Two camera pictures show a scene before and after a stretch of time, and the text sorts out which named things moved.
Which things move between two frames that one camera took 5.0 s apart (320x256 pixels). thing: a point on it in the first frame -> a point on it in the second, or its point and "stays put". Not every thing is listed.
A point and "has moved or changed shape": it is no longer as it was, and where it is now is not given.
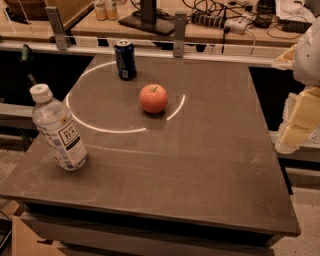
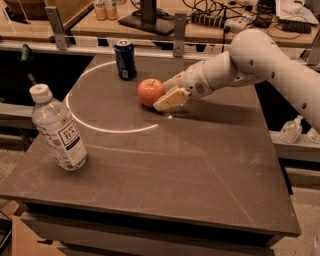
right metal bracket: x=180 y=22 stays put
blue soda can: x=126 y=59 stays put
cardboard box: x=24 y=241 stays put
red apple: x=153 y=98 has moved or changed shape
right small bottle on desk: x=111 y=11 stays put
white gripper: x=308 y=61 -> x=194 y=82
